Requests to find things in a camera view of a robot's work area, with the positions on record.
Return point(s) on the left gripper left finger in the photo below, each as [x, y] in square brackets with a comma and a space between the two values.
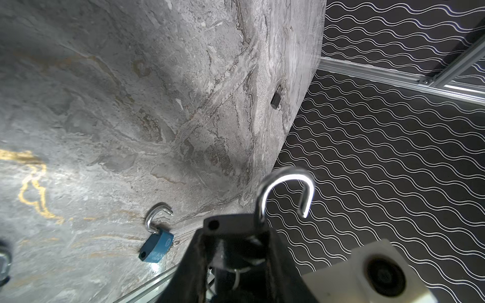
[189, 281]

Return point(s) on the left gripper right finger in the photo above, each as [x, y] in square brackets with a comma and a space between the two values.
[283, 281]

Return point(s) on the black padlock with key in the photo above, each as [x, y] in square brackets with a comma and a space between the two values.
[238, 243]

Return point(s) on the blue padlock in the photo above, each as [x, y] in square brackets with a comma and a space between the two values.
[5, 263]
[160, 241]

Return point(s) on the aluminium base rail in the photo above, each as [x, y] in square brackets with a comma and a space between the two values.
[150, 291]

